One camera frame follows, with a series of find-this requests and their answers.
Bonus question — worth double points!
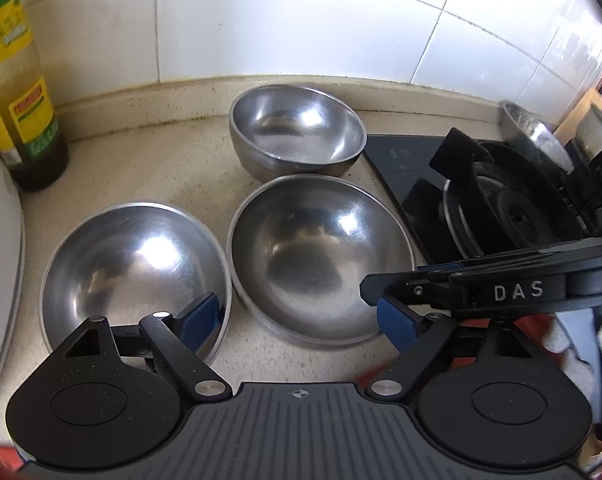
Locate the white gloved right hand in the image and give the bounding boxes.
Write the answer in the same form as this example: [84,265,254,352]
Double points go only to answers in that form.
[543,310,602,404]

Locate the red cloth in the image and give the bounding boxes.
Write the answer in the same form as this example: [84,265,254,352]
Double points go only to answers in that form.
[0,309,602,480]

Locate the yellow green label oil bottle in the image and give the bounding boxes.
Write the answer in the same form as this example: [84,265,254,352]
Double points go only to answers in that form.
[0,0,69,192]

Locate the steel bowl by stove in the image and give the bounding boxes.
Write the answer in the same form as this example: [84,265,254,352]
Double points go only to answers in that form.
[499,101,574,174]

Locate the steel bowl back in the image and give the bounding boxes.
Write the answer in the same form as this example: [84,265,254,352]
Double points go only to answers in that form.
[229,84,367,182]

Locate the wooden knife block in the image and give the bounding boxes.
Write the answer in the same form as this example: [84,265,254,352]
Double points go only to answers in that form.
[554,77,602,145]

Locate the steel bowl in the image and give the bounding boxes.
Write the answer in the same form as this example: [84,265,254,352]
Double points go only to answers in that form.
[226,174,415,348]
[39,202,232,363]
[229,84,367,182]
[499,101,574,174]

